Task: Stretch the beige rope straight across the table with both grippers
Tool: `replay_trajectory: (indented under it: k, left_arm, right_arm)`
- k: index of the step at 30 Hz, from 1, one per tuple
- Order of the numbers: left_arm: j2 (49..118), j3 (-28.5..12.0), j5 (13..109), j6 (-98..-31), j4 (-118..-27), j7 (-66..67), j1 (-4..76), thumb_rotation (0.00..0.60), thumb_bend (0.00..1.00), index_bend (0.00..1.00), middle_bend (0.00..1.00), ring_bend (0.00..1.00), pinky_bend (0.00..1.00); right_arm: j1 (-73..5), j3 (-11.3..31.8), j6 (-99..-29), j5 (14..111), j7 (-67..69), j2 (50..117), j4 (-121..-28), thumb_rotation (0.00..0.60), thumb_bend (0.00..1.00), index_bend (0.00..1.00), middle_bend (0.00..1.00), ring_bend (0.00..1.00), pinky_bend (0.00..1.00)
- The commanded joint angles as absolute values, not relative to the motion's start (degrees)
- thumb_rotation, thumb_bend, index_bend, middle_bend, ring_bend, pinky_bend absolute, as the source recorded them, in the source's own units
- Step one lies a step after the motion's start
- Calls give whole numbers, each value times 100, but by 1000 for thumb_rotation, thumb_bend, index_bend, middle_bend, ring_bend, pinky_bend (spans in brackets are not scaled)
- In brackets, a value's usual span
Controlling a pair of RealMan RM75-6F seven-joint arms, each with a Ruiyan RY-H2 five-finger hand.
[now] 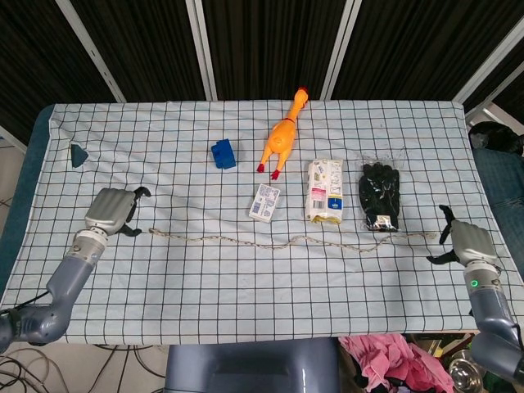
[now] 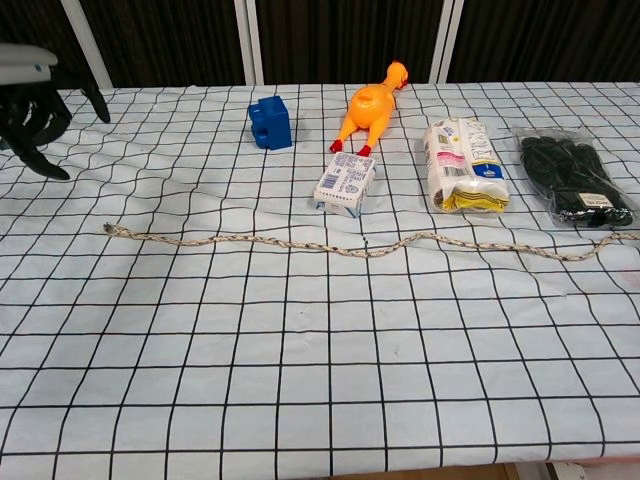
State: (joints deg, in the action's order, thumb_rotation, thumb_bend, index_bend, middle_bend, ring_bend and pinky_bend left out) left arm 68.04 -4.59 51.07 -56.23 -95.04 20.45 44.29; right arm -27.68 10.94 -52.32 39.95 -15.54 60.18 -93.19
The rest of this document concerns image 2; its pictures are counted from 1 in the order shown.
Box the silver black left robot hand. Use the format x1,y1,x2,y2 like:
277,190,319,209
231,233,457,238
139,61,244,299
0,43,112,182

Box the beige braided rope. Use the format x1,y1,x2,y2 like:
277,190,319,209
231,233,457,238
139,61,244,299
102,223,629,264

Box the blue plastic building block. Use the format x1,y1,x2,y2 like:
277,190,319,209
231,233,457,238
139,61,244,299
247,94,293,151

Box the small white blue carton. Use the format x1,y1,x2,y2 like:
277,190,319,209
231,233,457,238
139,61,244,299
313,151,378,220

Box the orange rubber chicken toy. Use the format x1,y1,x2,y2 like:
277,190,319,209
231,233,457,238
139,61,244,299
328,60,411,158

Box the white black checked tablecloth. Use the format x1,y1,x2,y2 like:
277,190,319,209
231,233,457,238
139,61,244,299
0,81,640,465

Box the white yellow food package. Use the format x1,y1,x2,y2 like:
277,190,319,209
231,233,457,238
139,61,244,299
423,117,512,216

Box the black gloves in clear bag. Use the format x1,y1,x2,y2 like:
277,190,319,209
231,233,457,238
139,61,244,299
514,125,638,231

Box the white partition frame post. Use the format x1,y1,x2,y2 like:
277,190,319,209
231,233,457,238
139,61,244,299
59,0,115,90
234,0,265,85
433,0,465,84

